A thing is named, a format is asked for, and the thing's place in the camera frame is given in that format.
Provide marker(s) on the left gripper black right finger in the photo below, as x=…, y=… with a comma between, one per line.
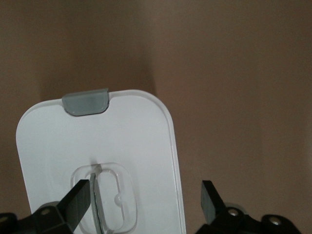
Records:
x=231, y=221

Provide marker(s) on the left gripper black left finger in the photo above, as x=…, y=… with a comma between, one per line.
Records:
x=53, y=219

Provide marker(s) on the white box lid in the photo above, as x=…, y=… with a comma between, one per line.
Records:
x=61, y=136

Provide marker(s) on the brown table mat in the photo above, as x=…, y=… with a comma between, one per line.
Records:
x=231, y=73

